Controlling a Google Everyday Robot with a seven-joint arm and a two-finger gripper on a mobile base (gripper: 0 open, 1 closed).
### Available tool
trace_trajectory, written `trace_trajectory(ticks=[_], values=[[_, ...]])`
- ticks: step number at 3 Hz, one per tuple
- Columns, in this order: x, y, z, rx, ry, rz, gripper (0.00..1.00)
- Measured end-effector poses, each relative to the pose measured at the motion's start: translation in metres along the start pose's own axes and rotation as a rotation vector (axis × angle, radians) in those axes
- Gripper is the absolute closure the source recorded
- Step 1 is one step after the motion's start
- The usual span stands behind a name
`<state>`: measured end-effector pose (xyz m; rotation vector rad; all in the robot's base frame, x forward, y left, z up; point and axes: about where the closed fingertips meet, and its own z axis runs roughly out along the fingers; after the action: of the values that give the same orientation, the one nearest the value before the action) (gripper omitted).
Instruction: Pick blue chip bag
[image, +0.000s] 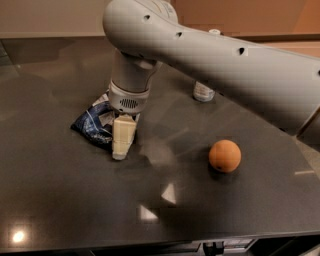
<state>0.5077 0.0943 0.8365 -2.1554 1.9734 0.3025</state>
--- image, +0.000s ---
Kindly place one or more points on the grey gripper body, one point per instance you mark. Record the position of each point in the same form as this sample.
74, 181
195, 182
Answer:
128, 101

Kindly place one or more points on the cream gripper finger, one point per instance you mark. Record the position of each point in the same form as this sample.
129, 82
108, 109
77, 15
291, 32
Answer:
124, 128

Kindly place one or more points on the black device under table edge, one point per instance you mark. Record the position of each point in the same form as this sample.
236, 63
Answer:
228, 246

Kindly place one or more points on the clear plastic water bottle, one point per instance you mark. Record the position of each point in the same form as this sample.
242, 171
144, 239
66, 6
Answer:
202, 93

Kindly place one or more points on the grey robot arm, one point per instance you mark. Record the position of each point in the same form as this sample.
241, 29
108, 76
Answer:
280, 86

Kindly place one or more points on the blue chip bag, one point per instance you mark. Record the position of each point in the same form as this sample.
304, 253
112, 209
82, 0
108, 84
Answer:
95, 124

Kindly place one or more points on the orange fruit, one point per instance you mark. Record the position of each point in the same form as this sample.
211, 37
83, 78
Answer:
225, 156

